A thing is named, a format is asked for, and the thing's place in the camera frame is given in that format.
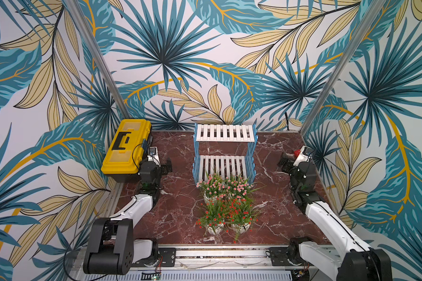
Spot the white perforated cable tray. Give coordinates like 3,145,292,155
100,270,293,281

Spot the aluminium corner post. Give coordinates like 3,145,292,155
299,0,386,135
64,0,131,119

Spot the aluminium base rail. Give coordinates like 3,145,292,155
70,244,342,273

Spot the blue white wooden rack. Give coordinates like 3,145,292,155
192,124,258,184

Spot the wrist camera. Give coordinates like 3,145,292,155
293,145,315,167
148,146,161,166

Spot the left aluminium corner post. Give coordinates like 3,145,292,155
64,0,131,119

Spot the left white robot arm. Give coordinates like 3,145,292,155
83,159,172,275

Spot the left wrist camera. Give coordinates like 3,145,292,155
148,146,161,166

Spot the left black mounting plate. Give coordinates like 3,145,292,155
132,248,177,268

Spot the red flower pot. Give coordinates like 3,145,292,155
225,197,259,242
196,200,227,236

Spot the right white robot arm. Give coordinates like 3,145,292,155
278,152,393,281

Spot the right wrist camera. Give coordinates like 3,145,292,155
293,145,315,167

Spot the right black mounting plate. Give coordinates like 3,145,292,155
265,247,312,268

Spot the yellow black toolbox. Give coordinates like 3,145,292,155
101,119,152,183

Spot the pink flower pot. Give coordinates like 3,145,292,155
224,175,257,200
196,174,227,204

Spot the black mounting plate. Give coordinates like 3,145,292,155
132,248,177,268
265,247,312,268

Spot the right aluminium corner post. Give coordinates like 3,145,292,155
299,0,386,135

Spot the red pipe wrench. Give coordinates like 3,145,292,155
294,150,301,159

